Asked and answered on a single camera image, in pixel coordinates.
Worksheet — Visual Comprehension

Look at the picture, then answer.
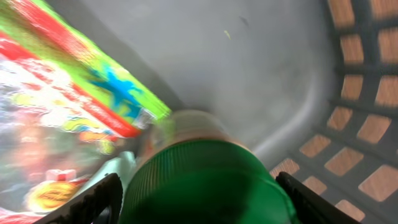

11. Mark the mint wet wipes pack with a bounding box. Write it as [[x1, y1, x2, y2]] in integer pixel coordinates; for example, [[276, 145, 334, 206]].
[[77, 151, 137, 194]]

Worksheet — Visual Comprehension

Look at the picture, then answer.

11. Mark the grey plastic shopping basket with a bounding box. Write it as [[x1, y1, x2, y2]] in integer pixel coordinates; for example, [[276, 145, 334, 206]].
[[50, 0, 397, 223]]

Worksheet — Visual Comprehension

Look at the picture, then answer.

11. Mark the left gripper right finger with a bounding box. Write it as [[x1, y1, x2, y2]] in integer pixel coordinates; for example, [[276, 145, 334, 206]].
[[275, 172, 359, 224]]

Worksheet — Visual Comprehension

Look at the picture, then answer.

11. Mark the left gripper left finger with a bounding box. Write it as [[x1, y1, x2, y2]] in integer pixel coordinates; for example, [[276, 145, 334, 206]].
[[35, 173, 123, 224]]

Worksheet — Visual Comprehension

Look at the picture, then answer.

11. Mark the green Haribo worms bag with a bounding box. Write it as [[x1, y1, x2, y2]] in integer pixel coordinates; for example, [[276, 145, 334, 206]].
[[1, 1, 170, 223]]

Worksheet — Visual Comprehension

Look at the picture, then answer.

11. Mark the green lid jar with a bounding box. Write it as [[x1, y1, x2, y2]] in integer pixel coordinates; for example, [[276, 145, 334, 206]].
[[119, 110, 299, 224]]

